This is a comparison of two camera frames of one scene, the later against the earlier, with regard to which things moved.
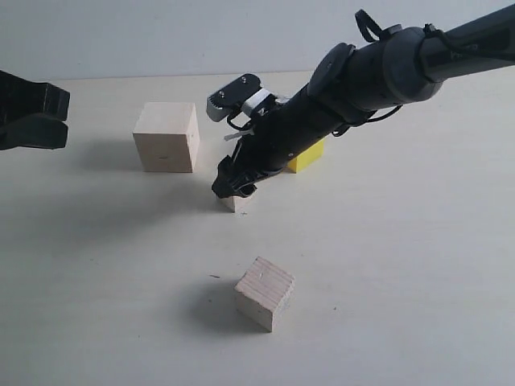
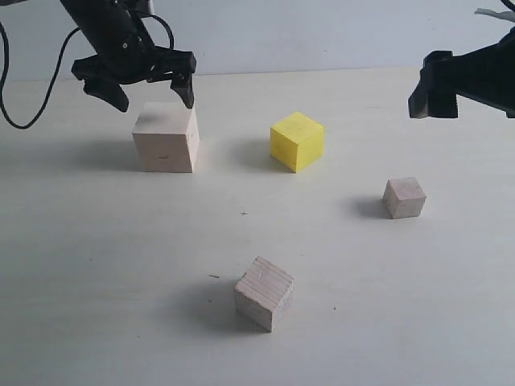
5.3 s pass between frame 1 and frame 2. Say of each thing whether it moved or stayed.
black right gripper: moved
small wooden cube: moved
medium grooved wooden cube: stayed
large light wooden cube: stayed
